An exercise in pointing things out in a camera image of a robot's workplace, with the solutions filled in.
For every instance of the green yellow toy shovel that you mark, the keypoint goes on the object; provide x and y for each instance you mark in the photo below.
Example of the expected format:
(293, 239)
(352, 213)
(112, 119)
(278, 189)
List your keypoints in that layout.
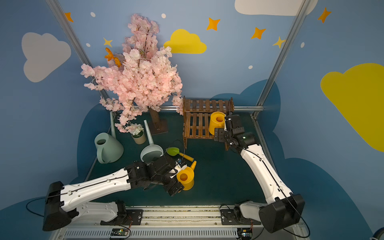
(173, 151)

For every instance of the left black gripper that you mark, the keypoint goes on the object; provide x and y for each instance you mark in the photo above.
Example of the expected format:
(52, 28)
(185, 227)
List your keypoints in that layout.
(171, 182)

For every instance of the yellow watering can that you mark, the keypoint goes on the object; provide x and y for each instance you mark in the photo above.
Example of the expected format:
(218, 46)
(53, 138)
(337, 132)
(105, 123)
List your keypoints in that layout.
(187, 176)
(217, 120)

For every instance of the brown wooden slatted shelf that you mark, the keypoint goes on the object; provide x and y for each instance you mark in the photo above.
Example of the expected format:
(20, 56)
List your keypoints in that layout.
(197, 115)

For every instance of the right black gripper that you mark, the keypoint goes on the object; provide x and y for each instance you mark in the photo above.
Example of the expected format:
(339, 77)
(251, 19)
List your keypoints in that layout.
(226, 133)

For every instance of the pale blue watering can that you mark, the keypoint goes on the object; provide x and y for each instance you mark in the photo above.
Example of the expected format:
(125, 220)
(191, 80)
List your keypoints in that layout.
(152, 151)

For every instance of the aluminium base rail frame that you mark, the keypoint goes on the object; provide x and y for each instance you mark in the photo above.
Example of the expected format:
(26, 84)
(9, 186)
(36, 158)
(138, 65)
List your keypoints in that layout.
(178, 223)

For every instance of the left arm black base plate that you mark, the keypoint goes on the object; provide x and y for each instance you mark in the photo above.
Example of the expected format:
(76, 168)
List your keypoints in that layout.
(135, 216)

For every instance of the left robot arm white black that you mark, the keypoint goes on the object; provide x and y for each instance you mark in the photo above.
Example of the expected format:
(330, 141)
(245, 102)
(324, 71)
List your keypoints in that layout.
(67, 203)

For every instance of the back aluminium wall rail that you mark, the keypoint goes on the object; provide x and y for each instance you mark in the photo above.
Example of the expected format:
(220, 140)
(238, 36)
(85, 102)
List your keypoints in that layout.
(236, 108)

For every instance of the pink blossom artificial tree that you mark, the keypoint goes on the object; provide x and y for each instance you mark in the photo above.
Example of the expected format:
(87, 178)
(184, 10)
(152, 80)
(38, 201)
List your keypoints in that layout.
(142, 76)

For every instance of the sage green watering can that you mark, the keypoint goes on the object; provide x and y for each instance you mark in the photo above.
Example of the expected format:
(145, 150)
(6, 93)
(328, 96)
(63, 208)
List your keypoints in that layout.
(109, 149)

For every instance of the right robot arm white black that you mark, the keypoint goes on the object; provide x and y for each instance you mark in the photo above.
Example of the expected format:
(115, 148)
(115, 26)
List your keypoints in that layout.
(283, 208)

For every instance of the small potted white flowers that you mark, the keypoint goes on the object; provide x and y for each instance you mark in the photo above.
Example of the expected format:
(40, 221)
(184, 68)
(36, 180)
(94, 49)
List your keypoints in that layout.
(138, 133)

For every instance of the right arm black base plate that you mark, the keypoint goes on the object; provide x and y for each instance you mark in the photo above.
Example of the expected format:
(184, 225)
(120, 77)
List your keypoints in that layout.
(229, 217)

